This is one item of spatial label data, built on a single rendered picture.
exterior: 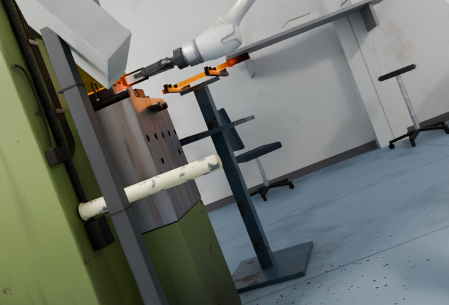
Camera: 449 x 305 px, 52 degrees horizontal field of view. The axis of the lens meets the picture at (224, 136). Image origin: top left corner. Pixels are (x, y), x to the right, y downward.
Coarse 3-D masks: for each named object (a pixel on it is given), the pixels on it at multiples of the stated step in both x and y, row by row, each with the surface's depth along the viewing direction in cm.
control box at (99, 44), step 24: (24, 0) 101; (48, 0) 95; (72, 0) 96; (48, 24) 106; (72, 24) 95; (96, 24) 97; (120, 24) 98; (72, 48) 112; (96, 48) 96; (120, 48) 99; (96, 72) 118; (120, 72) 125
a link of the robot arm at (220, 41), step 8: (232, 24) 160; (208, 32) 160; (216, 32) 158; (224, 32) 158; (232, 32) 158; (200, 40) 160; (208, 40) 158; (216, 40) 158; (224, 40) 158; (232, 40) 158; (240, 40) 160; (200, 48) 160; (208, 48) 159; (216, 48) 159; (224, 48) 159; (232, 48) 160; (208, 56) 161; (216, 56) 161
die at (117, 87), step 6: (114, 84) 162; (120, 84) 166; (102, 90) 158; (108, 90) 158; (114, 90) 158; (120, 90) 164; (132, 90) 176; (90, 96) 159; (102, 96) 158; (132, 96) 174
